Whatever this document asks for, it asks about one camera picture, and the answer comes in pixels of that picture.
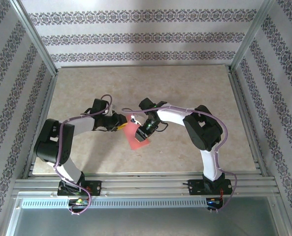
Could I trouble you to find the red cloth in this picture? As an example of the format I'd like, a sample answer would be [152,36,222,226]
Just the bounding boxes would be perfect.
[122,114,151,150]

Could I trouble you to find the grey metal tray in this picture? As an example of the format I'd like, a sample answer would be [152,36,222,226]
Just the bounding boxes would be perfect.
[4,195,291,236]

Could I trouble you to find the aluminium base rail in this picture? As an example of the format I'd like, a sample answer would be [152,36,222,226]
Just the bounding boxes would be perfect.
[12,172,277,197]

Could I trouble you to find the thin white wall-side rail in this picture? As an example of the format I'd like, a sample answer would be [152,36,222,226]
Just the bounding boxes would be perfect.
[58,64,231,69]

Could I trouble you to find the slotted grey cable duct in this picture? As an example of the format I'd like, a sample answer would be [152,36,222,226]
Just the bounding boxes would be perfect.
[20,198,225,209]

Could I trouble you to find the aluminium left side rail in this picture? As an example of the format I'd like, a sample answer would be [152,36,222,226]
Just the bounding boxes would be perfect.
[22,72,60,179]

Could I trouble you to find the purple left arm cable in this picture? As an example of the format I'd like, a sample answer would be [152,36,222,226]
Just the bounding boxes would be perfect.
[53,94,113,217]

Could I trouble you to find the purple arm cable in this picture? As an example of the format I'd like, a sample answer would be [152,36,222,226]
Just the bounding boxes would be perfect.
[53,94,113,217]
[121,105,238,214]

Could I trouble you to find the aluminium right side rail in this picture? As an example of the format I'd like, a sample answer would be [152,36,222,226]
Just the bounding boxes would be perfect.
[228,70,269,177]

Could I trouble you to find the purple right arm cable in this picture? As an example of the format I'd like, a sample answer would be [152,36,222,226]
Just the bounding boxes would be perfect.
[121,105,238,214]

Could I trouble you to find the aluminium left frame post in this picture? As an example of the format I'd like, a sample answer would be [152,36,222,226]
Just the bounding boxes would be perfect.
[9,0,59,77]

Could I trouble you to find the aluminium frame post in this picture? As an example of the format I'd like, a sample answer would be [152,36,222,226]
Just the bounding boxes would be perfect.
[228,0,277,73]
[9,0,59,77]

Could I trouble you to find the aluminium right frame post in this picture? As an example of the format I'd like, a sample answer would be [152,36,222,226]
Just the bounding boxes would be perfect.
[228,0,277,73]

